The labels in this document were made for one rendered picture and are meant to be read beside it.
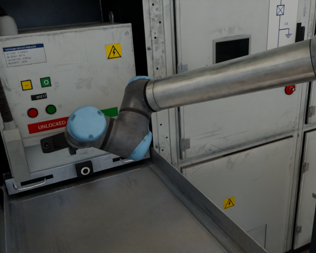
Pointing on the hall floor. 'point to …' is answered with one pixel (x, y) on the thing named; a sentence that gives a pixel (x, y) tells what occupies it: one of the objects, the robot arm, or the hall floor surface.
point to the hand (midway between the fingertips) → (67, 144)
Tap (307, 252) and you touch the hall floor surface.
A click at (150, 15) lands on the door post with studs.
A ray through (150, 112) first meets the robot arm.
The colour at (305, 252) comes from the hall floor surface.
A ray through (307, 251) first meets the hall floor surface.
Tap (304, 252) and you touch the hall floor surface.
